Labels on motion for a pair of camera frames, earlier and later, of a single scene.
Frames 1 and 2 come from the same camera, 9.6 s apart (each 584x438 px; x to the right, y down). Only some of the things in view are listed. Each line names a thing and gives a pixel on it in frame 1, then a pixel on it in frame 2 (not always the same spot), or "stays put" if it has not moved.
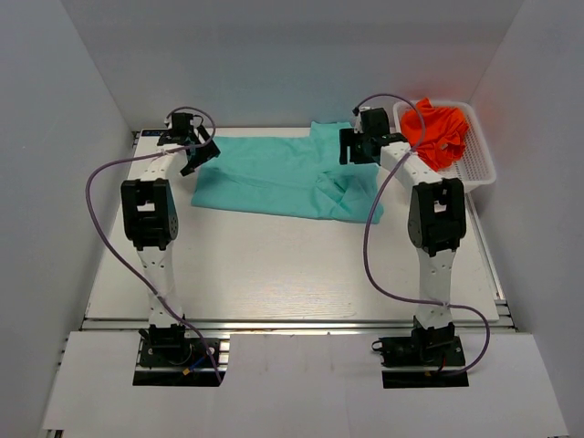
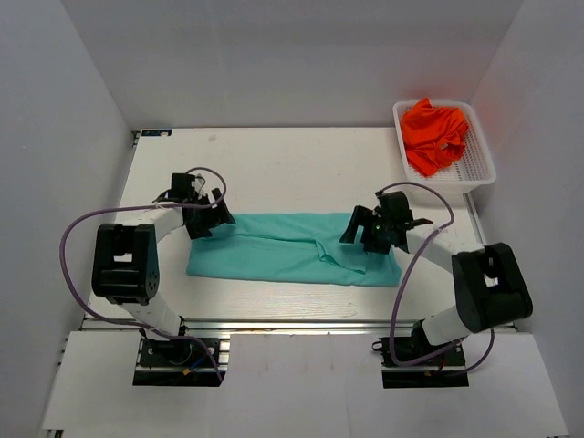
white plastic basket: [475, 166] stays put
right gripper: [349, 146] → [366, 228]
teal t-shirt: [300, 177] → [291, 247]
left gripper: [201, 151] → [208, 215]
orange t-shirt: [436, 134] stays put
